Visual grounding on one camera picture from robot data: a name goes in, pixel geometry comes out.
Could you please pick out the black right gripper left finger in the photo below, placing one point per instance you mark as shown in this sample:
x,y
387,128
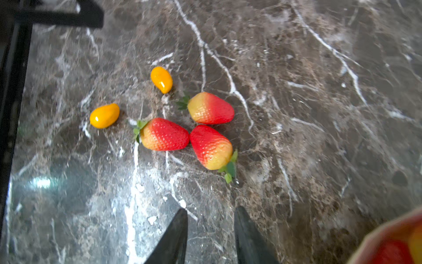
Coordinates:
x,y
171,249

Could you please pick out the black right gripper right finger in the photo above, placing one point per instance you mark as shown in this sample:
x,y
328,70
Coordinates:
x,y
250,245

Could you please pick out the red yellow-tipped fake strawberry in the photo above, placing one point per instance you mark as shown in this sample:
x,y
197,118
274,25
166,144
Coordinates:
x,y
206,108

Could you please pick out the pink scalloped fruit bowl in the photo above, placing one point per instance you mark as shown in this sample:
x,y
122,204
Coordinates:
x,y
407,228

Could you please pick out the red strawberry with green leaf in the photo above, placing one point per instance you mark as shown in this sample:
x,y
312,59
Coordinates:
x,y
214,151

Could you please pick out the yellow kumquat near left orange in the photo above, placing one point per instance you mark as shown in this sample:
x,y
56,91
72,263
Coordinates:
x,y
105,116

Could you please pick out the yellow kumquat far left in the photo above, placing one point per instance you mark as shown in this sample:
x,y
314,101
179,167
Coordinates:
x,y
162,79

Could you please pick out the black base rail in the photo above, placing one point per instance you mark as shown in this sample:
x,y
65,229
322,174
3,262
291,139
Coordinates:
x,y
15,41

